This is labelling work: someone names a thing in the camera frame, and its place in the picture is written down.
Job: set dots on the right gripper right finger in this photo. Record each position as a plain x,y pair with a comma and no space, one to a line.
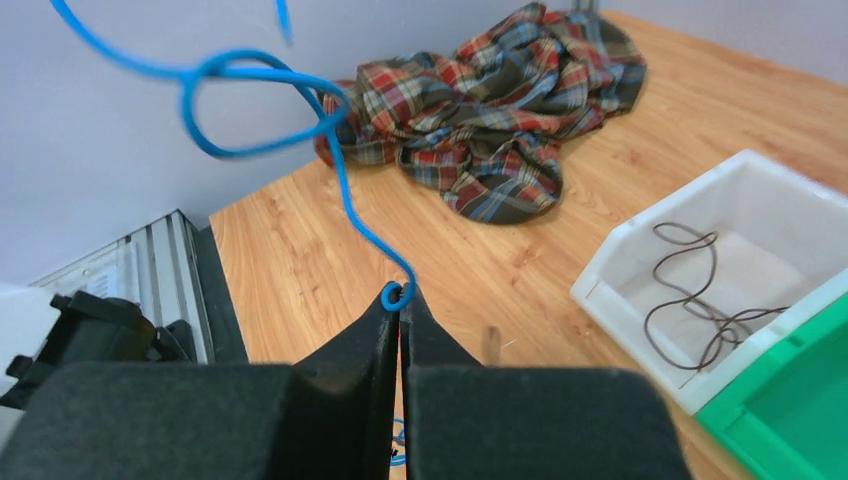
465,420

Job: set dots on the plaid flannel shirt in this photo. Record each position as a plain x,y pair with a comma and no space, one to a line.
484,125

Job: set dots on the green plastic bin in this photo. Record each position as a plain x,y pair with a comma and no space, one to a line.
785,416

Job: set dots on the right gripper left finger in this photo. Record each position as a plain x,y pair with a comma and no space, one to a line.
329,416

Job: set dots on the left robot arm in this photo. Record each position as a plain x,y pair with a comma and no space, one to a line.
42,331

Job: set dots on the white plastic bin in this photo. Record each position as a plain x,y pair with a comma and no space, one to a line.
699,285

